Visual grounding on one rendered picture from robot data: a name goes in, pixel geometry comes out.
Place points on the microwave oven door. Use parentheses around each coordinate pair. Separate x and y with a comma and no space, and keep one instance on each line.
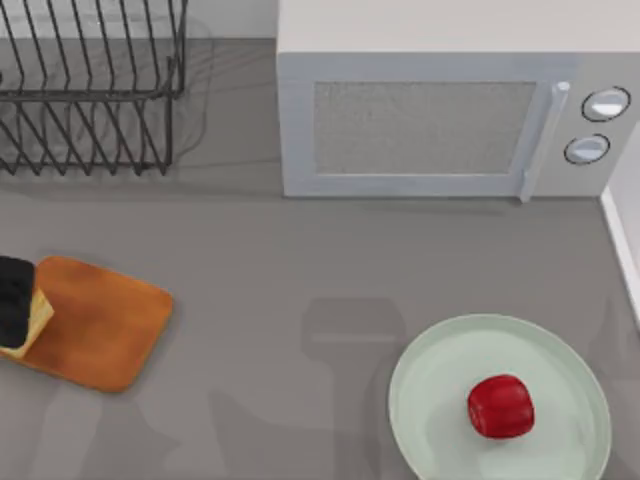
(420,127)

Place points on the pale green plate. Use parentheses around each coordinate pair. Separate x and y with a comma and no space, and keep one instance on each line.
(440,400)

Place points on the orange wooden cutting board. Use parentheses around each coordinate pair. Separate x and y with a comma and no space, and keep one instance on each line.
(105,325)

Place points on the red bell pepper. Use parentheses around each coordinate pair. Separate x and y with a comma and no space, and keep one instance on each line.
(501,406)

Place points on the small microwave knob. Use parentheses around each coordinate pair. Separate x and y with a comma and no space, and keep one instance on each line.
(586,149)

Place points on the black and yellow sponge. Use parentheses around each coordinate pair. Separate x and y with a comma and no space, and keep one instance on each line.
(17,305)

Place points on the large microwave knob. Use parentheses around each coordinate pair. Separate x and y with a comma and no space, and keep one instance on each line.
(606,103)

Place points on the pale microwave oven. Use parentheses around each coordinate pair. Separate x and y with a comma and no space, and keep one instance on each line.
(570,30)

